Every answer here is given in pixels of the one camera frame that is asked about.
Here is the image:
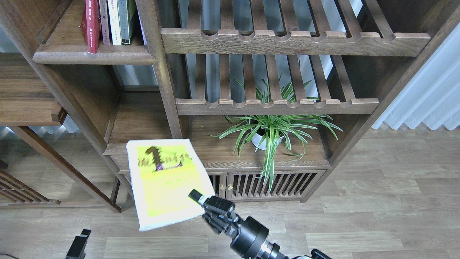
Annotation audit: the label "green spider plant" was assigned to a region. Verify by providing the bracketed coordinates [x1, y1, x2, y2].
[209, 74, 343, 194]

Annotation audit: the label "right slatted cabinet door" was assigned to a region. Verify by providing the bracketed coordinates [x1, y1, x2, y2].
[225, 169, 325, 201]

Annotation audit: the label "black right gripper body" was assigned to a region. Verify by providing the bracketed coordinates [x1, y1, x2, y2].
[202, 212, 270, 259]

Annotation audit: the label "white plant pot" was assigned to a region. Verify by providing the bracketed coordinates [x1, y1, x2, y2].
[250, 128, 284, 152]

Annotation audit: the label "wooden slatted rack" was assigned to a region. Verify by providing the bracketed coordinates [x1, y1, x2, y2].
[0, 160, 61, 205]

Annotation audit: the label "white upright book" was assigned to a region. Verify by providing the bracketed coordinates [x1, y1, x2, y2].
[108, 0, 122, 46]

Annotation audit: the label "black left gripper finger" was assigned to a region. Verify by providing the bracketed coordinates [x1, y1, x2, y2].
[65, 229, 91, 259]

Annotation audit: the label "small wooden drawer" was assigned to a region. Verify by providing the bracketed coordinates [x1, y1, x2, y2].
[110, 154, 129, 171]

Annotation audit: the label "maroon book white characters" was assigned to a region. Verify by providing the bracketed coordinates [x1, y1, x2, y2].
[99, 0, 110, 45]

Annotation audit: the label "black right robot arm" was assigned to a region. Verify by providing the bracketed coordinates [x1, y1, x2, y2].
[189, 190, 288, 259]

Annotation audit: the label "yellow green book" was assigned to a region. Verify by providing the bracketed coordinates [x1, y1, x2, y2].
[126, 139, 215, 232]

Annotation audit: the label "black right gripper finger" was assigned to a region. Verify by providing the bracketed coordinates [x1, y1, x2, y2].
[188, 190, 236, 220]

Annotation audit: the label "white curtain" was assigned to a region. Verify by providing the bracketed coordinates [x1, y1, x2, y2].
[372, 25, 460, 131]

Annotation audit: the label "red book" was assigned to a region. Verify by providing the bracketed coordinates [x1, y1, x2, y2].
[79, 0, 101, 54]

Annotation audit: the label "wooden side table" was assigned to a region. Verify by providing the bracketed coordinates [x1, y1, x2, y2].
[1, 53, 121, 213]

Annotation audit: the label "grey green upright book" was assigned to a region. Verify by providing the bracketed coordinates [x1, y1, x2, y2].
[117, 0, 137, 45]

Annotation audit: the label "dark wooden bookshelf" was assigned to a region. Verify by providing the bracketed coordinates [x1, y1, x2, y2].
[1, 0, 459, 202]

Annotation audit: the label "slatted cabinet door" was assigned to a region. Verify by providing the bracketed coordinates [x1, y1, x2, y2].
[225, 169, 325, 201]
[208, 172, 227, 199]

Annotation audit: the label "left slatted cabinet door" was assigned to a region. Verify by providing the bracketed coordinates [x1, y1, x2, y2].
[208, 172, 227, 199]

